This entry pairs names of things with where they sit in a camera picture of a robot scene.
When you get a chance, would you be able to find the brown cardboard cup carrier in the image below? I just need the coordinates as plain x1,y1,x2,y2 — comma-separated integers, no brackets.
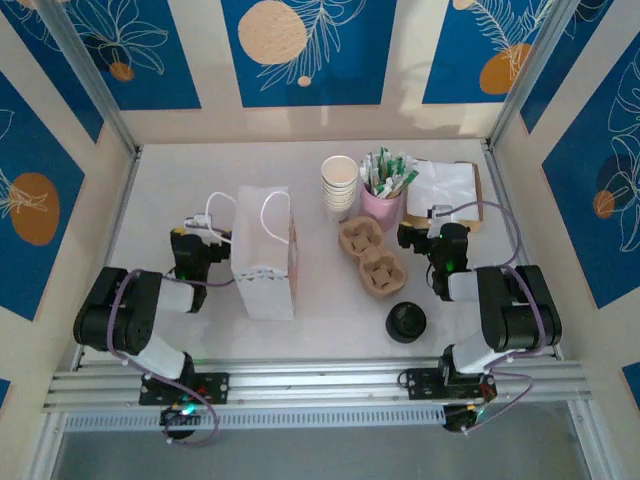
338,215,409,301

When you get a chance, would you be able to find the paper bag with animal print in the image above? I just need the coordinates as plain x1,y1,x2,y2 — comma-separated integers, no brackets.
205,184,299,321

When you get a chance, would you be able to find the wooden napkin tray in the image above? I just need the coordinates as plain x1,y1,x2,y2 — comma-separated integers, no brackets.
403,159,485,234

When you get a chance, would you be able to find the pink holder cup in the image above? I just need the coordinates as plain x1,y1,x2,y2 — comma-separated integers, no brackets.
360,185,404,232

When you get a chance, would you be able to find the stack of white napkins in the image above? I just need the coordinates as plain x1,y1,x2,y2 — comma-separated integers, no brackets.
405,158,476,221

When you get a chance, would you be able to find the green white stirrer packets bundle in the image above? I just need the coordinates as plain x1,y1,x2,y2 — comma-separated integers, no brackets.
359,146,420,200

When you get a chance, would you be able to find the black cup lid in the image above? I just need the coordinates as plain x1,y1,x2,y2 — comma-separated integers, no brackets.
384,301,427,344

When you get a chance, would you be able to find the stack of paper cups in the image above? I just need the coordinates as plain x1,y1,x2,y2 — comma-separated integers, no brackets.
319,155,359,226

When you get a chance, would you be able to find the black controller board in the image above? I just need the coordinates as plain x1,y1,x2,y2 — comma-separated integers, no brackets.
159,397,207,441
442,402,494,436

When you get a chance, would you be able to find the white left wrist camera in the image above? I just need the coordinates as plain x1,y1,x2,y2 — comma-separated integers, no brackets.
183,213,217,232

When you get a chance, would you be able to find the aluminium side rail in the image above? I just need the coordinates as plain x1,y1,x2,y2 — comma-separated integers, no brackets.
480,142,564,361
69,147,144,371

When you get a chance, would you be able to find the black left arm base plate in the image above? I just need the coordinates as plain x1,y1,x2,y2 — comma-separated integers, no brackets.
138,372,231,407

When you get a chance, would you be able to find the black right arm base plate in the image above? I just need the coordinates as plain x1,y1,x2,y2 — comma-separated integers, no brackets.
403,367,499,401

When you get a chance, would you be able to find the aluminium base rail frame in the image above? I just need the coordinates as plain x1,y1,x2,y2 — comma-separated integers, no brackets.
42,355,594,414

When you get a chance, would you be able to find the aluminium corner post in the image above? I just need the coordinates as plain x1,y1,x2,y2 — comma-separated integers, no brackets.
487,0,586,150
34,0,140,157

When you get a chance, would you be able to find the grey slotted cable duct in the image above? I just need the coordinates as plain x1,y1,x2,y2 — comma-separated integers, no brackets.
63,405,447,432

